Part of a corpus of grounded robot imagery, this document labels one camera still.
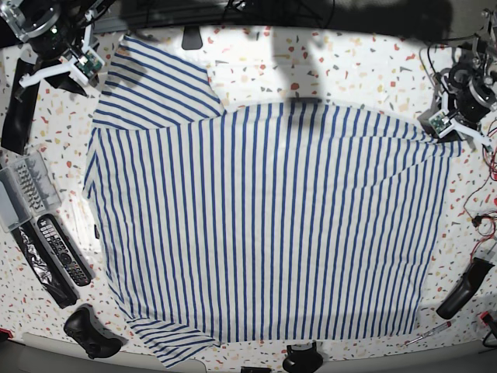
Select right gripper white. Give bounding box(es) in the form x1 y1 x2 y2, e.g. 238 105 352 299
19 38 105 96

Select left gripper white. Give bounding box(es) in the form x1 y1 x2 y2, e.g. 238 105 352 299
421 109 495 152

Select blue striped white t-shirt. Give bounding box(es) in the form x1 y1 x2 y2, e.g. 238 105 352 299
84 36 461 368

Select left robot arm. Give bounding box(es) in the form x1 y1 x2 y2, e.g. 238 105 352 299
419 9 496 152

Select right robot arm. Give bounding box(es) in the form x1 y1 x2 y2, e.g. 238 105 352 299
1 1 113 100

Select black tube left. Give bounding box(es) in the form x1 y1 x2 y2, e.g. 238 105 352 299
1 58 40 155

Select black clip top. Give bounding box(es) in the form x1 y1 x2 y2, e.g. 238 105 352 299
182 26 203 51

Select black remote control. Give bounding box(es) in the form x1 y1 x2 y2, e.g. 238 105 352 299
36 214 92 287

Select black handheld device right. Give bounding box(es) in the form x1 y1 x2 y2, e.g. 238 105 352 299
436 258 495 320

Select black foil packet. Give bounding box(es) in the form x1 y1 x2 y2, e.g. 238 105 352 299
12 221 78 309

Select black game controller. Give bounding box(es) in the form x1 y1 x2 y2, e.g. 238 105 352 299
63 306 123 360

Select red and black wires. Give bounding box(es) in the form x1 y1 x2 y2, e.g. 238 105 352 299
461 127 497 249

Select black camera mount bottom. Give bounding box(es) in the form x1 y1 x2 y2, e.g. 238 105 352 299
282 341 324 373

